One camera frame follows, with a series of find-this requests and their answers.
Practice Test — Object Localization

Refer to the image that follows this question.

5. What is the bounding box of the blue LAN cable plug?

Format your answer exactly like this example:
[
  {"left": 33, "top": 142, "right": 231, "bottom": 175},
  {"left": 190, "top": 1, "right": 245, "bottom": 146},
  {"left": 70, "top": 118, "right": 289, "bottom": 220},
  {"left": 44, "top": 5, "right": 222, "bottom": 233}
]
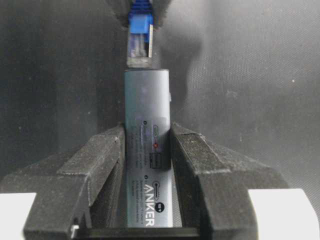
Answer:
[{"left": 126, "top": 0, "right": 154, "bottom": 69}]

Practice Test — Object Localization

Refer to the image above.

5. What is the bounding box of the grey Anker USB hub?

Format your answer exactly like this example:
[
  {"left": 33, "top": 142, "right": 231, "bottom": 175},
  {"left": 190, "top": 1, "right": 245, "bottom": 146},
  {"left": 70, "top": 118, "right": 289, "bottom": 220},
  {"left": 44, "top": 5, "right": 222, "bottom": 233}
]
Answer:
[{"left": 124, "top": 69, "right": 174, "bottom": 228}]

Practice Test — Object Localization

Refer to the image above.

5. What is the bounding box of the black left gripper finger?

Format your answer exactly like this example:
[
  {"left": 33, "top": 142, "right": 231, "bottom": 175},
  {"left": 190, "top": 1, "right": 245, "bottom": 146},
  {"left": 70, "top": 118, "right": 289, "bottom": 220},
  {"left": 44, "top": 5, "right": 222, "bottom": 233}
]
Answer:
[
  {"left": 170, "top": 123, "right": 289, "bottom": 233},
  {"left": 0, "top": 124, "right": 125, "bottom": 240}
]

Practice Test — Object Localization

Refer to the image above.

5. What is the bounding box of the black opposing left gripper finger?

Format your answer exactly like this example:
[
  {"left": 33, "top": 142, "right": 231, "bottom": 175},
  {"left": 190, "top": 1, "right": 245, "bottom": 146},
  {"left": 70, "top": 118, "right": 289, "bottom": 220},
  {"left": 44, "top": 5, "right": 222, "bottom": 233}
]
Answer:
[
  {"left": 106, "top": 0, "right": 133, "bottom": 28},
  {"left": 151, "top": 0, "right": 172, "bottom": 28}
]

